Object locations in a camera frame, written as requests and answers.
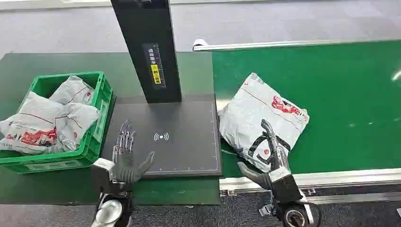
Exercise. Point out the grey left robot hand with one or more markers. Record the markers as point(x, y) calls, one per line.
point(125, 170)

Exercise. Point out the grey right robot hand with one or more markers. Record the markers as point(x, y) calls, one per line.
point(277, 156)

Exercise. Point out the grey parcel black red print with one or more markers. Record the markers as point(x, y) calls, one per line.
point(250, 116)

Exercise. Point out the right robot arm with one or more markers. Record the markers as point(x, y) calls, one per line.
point(293, 214)

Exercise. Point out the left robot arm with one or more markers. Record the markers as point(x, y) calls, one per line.
point(109, 213)

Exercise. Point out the green plastic crate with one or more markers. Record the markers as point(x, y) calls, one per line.
point(98, 125)

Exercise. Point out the crumpled grey parcel bag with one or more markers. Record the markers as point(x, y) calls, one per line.
point(76, 120)

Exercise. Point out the green conveyor belt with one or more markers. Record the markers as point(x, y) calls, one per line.
point(344, 109)

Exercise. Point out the small grey parcel bag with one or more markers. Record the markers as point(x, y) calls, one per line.
point(72, 91)

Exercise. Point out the yellow label on column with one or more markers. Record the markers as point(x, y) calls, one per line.
point(155, 73)

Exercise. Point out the large grey parcel red print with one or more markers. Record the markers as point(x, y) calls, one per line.
point(31, 125)

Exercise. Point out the black scanner column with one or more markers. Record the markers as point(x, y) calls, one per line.
point(147, 47)

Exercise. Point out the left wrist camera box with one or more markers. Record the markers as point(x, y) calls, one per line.
point(101, 172)

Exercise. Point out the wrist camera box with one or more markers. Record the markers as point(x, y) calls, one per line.
point(101, 172)
point(286, 188)

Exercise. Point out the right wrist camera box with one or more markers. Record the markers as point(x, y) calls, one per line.
point(286, 188)

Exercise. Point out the black scanner base plate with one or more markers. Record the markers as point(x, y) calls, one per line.
point(184, 147)

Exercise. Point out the silver conveyor rail wide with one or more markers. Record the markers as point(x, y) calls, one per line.
point(344, 178)

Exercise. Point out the silver conveyor rail thin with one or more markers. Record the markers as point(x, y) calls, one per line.
point(282, 44)

